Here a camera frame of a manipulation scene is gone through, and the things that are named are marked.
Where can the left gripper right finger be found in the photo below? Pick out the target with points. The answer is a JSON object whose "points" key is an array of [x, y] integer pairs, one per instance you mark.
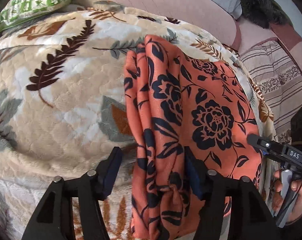
{"points": [[249, 215]]}

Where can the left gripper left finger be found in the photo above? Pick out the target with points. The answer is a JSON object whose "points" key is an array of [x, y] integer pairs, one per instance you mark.
{"points": [[53, 216]]}

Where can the orange floral garment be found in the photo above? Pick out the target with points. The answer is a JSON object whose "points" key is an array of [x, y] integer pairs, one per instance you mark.
{"points": [[175, 104]]}

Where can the person's right hand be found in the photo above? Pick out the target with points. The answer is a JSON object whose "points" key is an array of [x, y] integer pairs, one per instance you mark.
{"points": [[278, 200]]}

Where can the striped floral cushion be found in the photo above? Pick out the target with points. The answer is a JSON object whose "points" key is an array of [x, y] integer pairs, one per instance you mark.
{"points": [[280, 82]]}

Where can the pink quilted headboard cushion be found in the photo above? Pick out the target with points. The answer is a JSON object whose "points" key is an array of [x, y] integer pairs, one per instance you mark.
{"points": [[284, 35]]}

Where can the leaf pattern bed blanket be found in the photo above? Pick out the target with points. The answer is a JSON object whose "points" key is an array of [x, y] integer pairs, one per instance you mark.
{"points": [[63, 104]]}

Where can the dark furry garment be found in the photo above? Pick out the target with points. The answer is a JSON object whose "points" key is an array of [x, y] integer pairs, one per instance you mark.
{"points": [[263, 13]]}

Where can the pink quilted bolster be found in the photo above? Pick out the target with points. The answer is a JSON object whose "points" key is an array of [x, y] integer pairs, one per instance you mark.
{"points": [[202, 13]]}

